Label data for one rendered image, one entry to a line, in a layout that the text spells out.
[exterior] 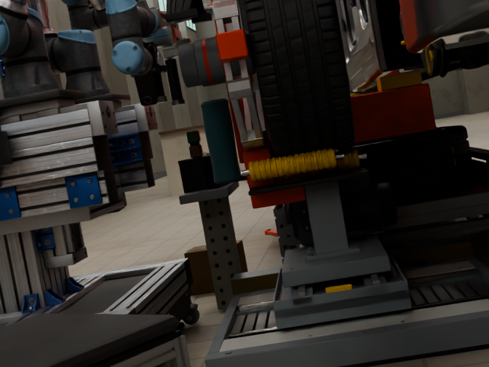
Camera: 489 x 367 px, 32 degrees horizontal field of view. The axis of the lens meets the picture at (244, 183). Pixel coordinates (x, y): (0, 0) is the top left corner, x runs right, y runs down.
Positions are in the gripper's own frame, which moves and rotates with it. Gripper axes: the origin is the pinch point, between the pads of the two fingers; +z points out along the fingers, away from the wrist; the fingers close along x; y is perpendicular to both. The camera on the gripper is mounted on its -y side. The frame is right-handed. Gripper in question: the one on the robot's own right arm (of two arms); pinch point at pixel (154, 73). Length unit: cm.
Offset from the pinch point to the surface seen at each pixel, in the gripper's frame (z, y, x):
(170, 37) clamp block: -2.5, 8.7, -6.7
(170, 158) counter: 778, -37, 133
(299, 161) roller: 2.6, -31.2, -35.7
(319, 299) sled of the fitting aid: -13, -68, -35
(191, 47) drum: 12.6, 6.6, -10.1
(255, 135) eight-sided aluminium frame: 4.1, -21.8, -24.5
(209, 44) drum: 11.8, 6.6, -15.5
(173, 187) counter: 778, -72, 136
